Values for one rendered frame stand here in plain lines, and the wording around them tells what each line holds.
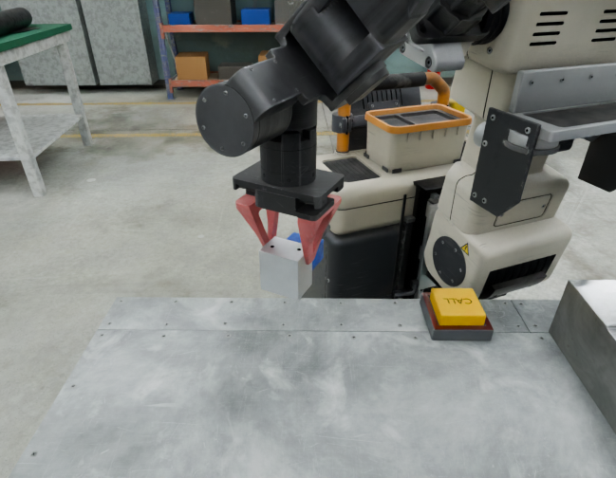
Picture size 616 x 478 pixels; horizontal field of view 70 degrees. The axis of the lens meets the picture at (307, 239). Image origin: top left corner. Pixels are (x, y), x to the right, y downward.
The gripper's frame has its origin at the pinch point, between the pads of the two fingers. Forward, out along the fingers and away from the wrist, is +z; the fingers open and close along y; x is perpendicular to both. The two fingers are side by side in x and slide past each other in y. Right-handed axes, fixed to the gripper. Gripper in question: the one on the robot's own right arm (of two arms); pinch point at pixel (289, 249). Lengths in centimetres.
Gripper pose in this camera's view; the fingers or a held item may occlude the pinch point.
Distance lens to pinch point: 50.4
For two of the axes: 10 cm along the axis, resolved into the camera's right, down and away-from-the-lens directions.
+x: 4.6, -4.5, 7.7
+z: -0.1, 8.6, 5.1
